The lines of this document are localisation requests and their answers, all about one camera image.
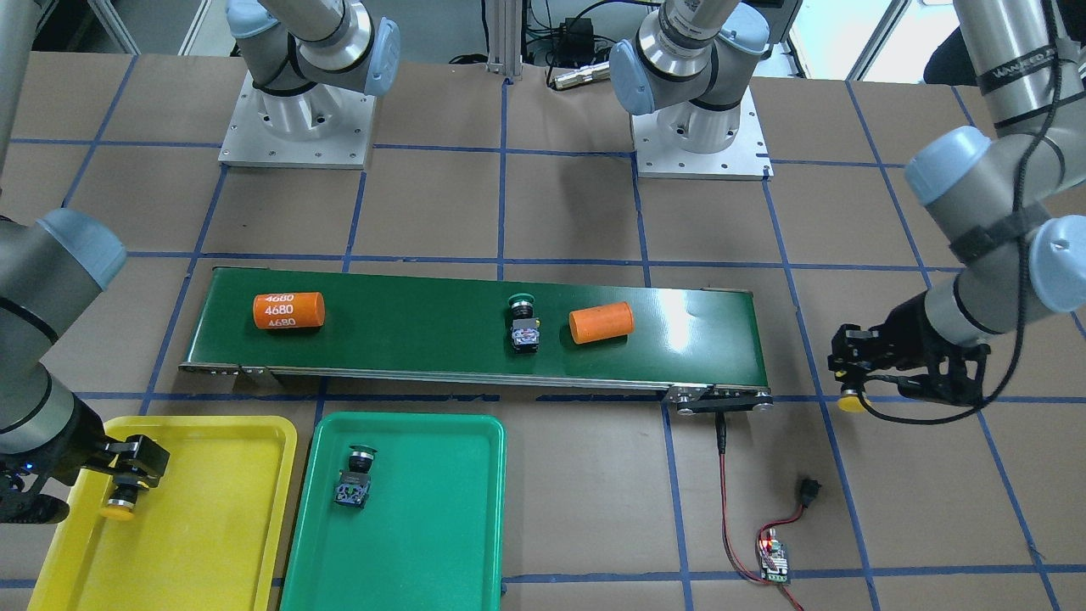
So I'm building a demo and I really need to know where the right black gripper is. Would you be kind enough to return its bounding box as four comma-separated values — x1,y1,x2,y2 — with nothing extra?
1,397,171,525

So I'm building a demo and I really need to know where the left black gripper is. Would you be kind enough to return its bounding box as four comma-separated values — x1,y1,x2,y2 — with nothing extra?
830,293,990,406

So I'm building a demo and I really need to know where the yellow push button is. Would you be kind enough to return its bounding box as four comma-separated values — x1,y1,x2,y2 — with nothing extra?
98,482,147,521
837,380,870,413

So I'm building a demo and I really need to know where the orange cylinder with white print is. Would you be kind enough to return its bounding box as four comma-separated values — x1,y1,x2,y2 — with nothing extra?
251,293,327,330

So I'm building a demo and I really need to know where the plain orange cylinder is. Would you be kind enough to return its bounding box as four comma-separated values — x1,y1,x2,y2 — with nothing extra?
568,301,636,345

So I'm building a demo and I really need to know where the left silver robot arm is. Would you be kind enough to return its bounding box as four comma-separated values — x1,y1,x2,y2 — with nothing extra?
609,1,1085,415

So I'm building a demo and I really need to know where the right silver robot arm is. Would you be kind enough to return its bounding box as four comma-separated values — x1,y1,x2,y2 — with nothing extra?
1,1,402,524

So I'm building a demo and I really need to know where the yellow plastic tray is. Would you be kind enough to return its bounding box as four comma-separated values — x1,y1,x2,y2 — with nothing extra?
30,415,298,610

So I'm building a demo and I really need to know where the green conveyor belt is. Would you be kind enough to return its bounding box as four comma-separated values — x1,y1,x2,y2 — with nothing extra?
180,266,773,413

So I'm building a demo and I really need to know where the small controller circuit board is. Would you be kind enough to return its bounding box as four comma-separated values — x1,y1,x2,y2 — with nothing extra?
756,529,792,586

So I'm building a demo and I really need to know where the green plastic tray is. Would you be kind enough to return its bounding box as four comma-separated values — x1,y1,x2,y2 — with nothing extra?
280,412,506,610

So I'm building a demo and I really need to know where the black cable connector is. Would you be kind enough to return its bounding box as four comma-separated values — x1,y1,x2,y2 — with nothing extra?
798,478,822,509

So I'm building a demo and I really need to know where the red black power cable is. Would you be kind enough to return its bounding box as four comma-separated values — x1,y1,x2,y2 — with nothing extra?
714,412,807,611

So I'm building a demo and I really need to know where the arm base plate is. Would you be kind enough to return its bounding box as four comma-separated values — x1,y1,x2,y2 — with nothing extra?
218,77,381,171
630,88,775,181

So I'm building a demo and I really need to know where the aluminium frame post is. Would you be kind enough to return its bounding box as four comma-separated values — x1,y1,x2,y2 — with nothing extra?
480,0,526,82

